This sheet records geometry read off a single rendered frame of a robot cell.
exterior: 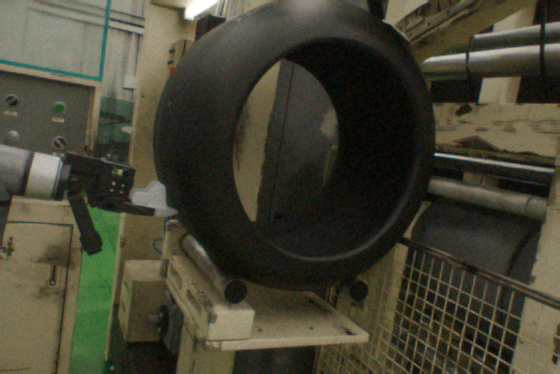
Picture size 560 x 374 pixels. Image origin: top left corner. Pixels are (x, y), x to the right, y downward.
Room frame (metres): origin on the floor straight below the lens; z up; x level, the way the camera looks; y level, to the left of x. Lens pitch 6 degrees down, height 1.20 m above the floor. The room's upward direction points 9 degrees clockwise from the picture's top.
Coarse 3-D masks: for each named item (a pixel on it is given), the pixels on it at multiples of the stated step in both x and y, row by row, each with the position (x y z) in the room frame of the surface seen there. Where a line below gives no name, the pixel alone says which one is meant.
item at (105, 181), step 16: (64, 160) 0.80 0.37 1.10; (80, 160) 0.78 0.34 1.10; (96, 160) 0.79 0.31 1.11; (112, 160) 0.85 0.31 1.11; (64, 176) 0.76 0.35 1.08; (80, 176) 0.79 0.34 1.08; (96, 176) 0.80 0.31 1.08; (112, 176) 0.79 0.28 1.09; (128, 176) 0.80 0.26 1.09; (96, 192) 0.80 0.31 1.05; (112, 192) 0.80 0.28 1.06; (128, 192) 0.81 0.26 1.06
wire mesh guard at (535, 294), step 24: (408, 240) 1.12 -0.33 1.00; (432, 264) 1.05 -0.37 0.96; (456, 264) 0.98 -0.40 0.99; (408, 288) 1.10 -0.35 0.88; (528, 288) 0.83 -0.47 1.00; (432, 312) 1.02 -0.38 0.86; (480, 312) 0.92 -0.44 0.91; (504, 312) 0.87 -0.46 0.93; (408, 336) 1.08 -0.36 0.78; (552, 336) 0.78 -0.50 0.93; (360, 360) 1.22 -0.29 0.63; (408, 360) 1.07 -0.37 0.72; (456, 360) 0.94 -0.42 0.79
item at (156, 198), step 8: (160, 184) 0.84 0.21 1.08; (136, 192) 0.82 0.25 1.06; (144, 192) 0.83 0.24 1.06; (152, 192) 0.83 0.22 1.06; (160, 192) 0.84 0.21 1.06; (136, 200) 0.82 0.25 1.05; (144, 200) 0.83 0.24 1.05; (152, 200) 0.84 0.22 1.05; (160, 200) 0.84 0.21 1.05; (160, 208) 0.84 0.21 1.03; (168, 208) 0.87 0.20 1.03
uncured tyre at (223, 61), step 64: (320, 0) 0.88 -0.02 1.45; (192, 64) 0.83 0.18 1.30; (256, 64) 0.80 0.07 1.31; (320, 64) 1.16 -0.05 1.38; (384, 64) 0.92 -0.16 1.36; (192, 128) 0.78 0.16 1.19; (384, 128) 1.17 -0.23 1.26; (192, 192) 0.79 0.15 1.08; (320, 192) 1.22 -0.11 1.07; (384, 192) 1.13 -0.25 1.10; (256, 256) 0.83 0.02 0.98; (320, 256) 0.89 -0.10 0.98
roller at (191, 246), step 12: (192, 240) 1.10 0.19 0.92; (192, 252) 1.05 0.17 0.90; (204, 252) 1.01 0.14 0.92; (204, 264) 0.96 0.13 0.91; (216, 264) 0.93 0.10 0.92; (216, 276) 0.89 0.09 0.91; (228, 276) 0.86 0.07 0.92; (228, 288) 0.83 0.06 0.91; (240, 288) 0.84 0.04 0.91; (228, 300) 0.84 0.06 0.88; (240, 300) 0.84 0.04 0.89
